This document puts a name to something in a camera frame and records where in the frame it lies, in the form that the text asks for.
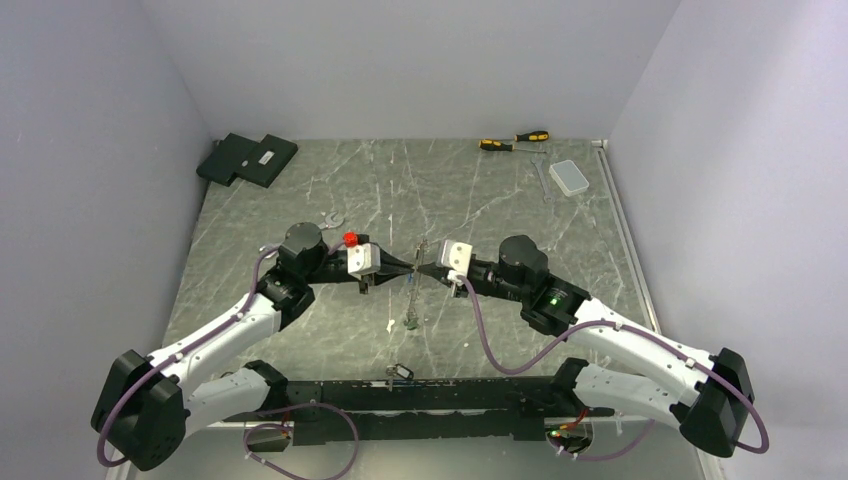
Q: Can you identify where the black flat case left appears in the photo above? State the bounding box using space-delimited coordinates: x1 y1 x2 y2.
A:
196 133 257 186

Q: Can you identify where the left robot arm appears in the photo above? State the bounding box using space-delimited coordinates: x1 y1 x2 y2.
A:
91 222 416 471

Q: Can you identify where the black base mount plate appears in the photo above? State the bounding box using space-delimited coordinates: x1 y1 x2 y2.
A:
229 376 613 446

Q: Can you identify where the silver wrench near right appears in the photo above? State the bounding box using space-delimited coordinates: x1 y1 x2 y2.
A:
531 158 554 204

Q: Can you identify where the silver wrench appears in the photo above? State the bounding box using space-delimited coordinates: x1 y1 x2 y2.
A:
317 211 345 230
531 158 554 204

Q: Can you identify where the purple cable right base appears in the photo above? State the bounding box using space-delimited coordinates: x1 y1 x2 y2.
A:
547 410 657 464

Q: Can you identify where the clear plastic box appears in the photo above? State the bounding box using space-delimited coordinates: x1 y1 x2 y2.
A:
549 160 589 197

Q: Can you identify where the orange black screwdriver upper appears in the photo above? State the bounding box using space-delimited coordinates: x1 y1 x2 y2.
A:
511 130 550 143

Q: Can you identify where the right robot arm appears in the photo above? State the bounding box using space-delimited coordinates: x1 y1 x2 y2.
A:
416 235 770 458

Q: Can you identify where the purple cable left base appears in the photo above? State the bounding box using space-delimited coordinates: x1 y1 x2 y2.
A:
242 402 362 480

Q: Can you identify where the orange black screwdriver lower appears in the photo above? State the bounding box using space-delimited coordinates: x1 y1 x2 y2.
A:
478 139 546 154

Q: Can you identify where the black tag key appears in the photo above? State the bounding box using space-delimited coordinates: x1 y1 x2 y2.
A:
385 363 414 391

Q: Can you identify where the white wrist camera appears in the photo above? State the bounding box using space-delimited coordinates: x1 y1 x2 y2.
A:
436 240 473 285
342 231 372 278

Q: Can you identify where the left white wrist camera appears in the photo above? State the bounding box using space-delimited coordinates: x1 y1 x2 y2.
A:
342 231 372 278

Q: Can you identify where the black flat case right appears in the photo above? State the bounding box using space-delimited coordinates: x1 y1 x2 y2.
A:
237 134 299 188

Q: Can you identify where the silver wrench near left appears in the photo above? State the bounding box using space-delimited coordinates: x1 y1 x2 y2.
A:
317 211 345 230

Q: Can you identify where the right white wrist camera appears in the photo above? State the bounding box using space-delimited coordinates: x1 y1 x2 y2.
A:
436 240 473 285

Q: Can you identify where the orange black screwdriver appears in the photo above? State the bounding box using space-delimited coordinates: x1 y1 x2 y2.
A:
478 139 546 154
511 130 550 143

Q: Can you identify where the purple cable base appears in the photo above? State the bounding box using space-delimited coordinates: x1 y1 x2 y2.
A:
547 410 657 464
242 402 362 480

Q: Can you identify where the black flat case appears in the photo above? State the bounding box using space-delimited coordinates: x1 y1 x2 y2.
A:
196 133 257 186
237 134 299 188

